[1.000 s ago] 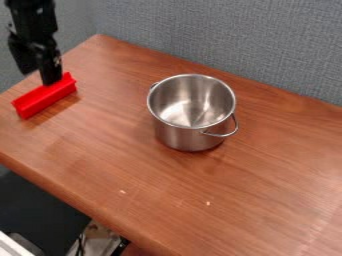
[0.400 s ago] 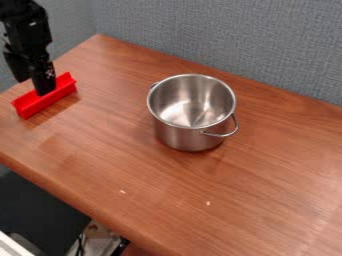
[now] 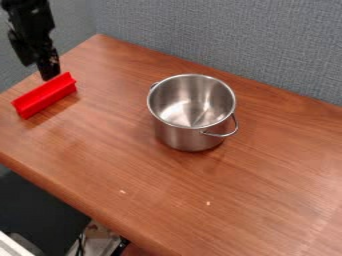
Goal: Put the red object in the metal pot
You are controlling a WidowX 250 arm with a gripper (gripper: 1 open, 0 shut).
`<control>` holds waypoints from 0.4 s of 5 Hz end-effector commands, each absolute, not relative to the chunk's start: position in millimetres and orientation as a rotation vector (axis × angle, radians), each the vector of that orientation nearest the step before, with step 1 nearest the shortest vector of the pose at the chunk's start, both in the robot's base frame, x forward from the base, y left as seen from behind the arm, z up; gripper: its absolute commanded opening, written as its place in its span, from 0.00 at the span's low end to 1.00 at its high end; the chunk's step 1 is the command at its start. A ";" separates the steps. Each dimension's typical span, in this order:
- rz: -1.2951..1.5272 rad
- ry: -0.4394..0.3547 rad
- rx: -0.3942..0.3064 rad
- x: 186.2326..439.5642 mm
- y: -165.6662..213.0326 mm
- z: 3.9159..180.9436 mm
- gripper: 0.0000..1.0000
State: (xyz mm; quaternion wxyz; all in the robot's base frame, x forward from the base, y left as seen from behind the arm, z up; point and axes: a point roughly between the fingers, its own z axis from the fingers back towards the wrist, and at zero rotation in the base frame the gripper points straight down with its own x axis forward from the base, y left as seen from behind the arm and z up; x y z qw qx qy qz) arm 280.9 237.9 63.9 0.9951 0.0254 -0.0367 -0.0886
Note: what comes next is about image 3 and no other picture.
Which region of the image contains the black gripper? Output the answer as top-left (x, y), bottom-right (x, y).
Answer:
top-left (0, 0), bottom-right (61, 81)

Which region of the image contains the red rectangular block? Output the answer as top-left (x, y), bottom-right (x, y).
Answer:
top-left (11, 72), bottom-right (77, 119)

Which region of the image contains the stainless steel pot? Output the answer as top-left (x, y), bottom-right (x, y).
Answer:
top-left (148, 74), bottom-right (240, 152)

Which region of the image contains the white object at corner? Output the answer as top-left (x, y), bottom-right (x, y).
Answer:
top-left (0, 231), bottom-right (35, 256)

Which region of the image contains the grey table leg bracket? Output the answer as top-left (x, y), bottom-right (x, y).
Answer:
top-left (66, 220), bottom-right (130, 256)

